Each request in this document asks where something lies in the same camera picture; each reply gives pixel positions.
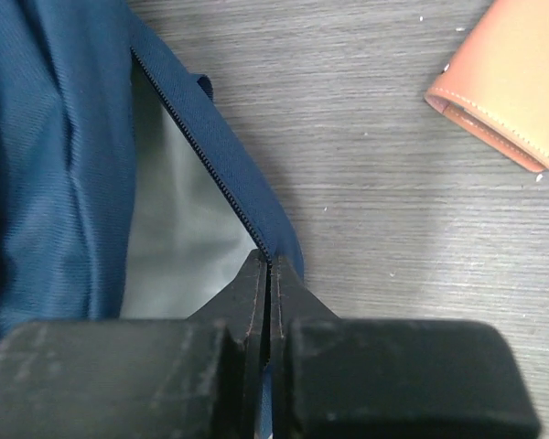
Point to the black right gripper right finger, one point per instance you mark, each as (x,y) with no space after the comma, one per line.
(336,377)

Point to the brown leather wallet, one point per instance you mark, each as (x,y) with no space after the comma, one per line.
(496,85)

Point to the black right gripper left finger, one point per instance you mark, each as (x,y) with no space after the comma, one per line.
(198,377)

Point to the navy blue student backpack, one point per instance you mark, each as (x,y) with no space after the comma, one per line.
(124,194)

